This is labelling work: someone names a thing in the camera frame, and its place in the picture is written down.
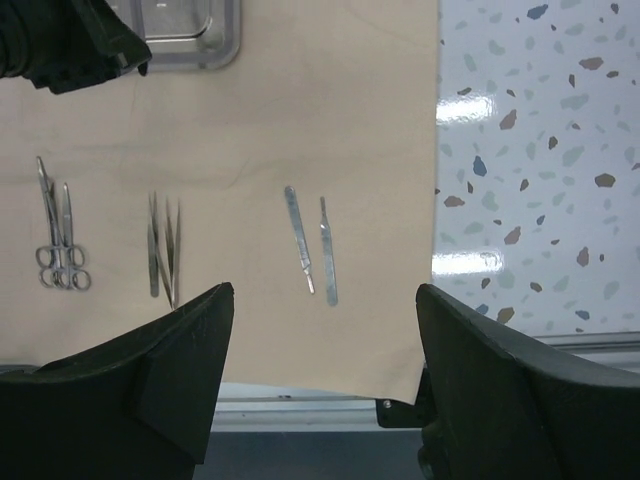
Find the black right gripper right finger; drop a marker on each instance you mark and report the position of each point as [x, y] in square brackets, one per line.
[508, 406]

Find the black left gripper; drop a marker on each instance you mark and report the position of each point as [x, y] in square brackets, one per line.
[64, 46]

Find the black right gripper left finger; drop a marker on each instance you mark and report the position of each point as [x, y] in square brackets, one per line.
[139, 406]

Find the steel surgical scissors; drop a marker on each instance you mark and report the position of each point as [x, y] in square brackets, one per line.
[72, 274]
[48, 256]

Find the steel forceps with rings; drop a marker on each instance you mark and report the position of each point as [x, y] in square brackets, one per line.
[61, 261]

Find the thin pointed steel tweezers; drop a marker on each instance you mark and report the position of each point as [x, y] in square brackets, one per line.
[161, 250]

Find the steel scalpel handle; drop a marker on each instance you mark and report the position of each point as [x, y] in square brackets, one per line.
[328, 256]
[302, 247]

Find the beige cloth wrap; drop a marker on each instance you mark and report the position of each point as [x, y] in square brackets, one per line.
[333, 98]

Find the steel instrument tray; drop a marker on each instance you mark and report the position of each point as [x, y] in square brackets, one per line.
[185, 34]

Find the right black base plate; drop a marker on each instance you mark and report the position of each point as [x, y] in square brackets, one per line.
[393, 414]

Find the aluminium front rail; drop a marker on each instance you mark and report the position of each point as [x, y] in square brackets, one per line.
[262, 432]

